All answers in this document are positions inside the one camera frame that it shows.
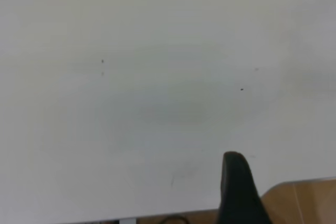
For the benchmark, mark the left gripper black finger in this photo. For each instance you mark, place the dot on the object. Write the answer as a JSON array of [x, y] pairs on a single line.
[[239, 195]]

